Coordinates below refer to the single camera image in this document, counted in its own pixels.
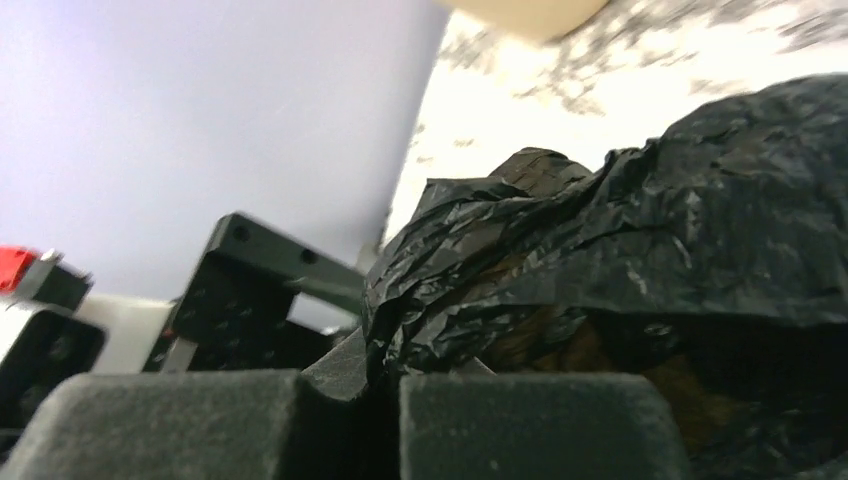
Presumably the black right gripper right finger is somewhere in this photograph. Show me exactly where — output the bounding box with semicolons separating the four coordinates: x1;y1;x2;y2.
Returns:
399;373;693;480

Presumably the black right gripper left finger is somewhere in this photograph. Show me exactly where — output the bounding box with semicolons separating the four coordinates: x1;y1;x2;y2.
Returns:
1;332;399;479

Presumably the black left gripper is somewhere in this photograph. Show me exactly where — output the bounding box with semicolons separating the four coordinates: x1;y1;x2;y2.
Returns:
143;212;364;372

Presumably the black plastic trash bag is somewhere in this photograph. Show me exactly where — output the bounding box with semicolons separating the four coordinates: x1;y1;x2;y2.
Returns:
363;73;847;479

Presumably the beige cylindrical trash bin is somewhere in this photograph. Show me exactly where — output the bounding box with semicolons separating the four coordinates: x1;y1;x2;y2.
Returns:
442;0;610;44

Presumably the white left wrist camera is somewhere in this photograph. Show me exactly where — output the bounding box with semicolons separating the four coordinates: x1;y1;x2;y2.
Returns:
0;245;175;439

